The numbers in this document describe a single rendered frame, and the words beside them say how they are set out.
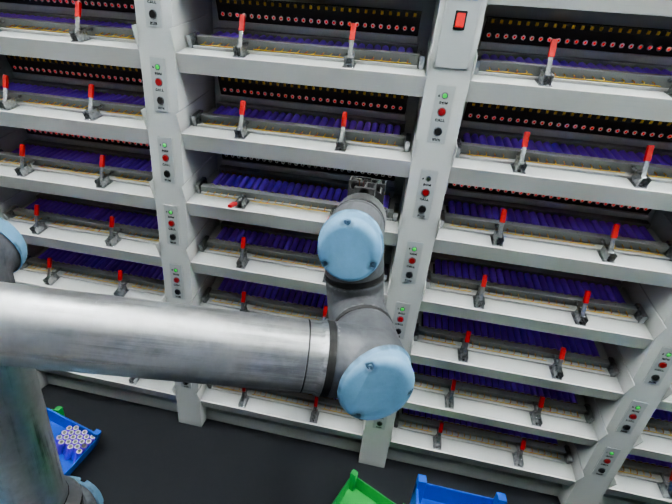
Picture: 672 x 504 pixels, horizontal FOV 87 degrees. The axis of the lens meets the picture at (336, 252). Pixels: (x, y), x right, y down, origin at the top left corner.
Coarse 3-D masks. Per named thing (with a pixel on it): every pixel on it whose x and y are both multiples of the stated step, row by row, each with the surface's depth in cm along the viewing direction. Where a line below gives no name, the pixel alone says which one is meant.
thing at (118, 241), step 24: (24, 192) 125; (0, 216) 118; (24, 216) 120; (48, 216) 118; (72, 216) 118; (96, 216) 120; (120, 216) 120; (144, 216) 121; (48, 240) 114; (72, 240) 113; (96, 240) 114; (120, 240) 114; (144, 240) 113
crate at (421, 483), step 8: (416, 480) 84; (424, 480) 83; (416, 488) 83; (424, 488) 83; (432, 488) 85; (440, 488) 84; (448, 488) 84; (416, 496) 82; (424, 496) 86; (432, 496) 86; (440, 496) 85; (448, 496) 85; (456, 496) 84; (464, 496) 84; (472, 496) 83; (480, 496) 83; (496, 496) 81; (504, 496) 81
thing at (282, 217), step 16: (208, 160) 109; (224, 160) 112; (192, 176) 102; (208, 176) 111; (320, 176) 109; (336, 176) 108; (192, 192) 103; (192, 208) 102; (208, 208) 100; (224, 208) 99; (256, 208) 100; (272, 208) 100; (288, 208) 100; (400, 208) 101; (256, 224) 101; (272, 224) 100; (288, 224) 99; (304, 224) 98; (320, 224) 97; (400, 224) 92; (384, 240) 96
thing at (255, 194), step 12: (216, 192) 103; (228, 192) 102; (240, 192) 102; (252, 192) 101; (264, 192) 101; (276, 204) 100; (300, 204) 100; (312, 204) 100; (324, 204) 99; (336, 204) 98
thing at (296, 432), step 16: (64, 384) 145; (80, 384) 144; (96, 384) 143; (128, 400) 143; (144, 400) 141; (160, 400) 139; (208, 416) 138; (224, 416) 137; (240, 416) 135; (272, 432) 136; (288, 432) 134; (304, 432) 133; (320, 432) 132; (352, 448) 132; (416, 464) 129; (432, 464) 128; (448, 464) 127; (464, 464) 126; (496, 480) 126; (512, 480) 124; (528, 480) 123; (544, 480) 123
